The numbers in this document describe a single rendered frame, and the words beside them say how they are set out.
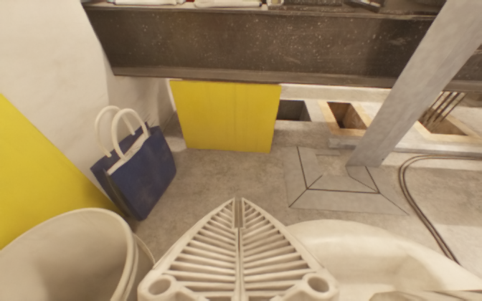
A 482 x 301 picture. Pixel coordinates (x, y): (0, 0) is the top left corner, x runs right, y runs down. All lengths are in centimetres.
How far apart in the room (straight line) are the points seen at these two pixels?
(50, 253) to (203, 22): 85
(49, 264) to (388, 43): 128
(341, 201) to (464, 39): 68
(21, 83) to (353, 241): 85
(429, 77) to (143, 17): 108
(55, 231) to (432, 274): 80
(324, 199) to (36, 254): 95
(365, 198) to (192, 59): 100
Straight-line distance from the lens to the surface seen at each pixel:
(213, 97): 88
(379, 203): 107
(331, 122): 145
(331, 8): 81
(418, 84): 96
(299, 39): 88
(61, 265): 73
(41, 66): 75
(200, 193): 91
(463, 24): 92
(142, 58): 102
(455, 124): 201
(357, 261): 49
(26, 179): 69
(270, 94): 85
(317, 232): 47
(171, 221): 88
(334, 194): 98
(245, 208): 17
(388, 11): 89
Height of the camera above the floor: 76
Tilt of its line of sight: 45 degrees down
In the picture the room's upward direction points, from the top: 1 degrees clockwise
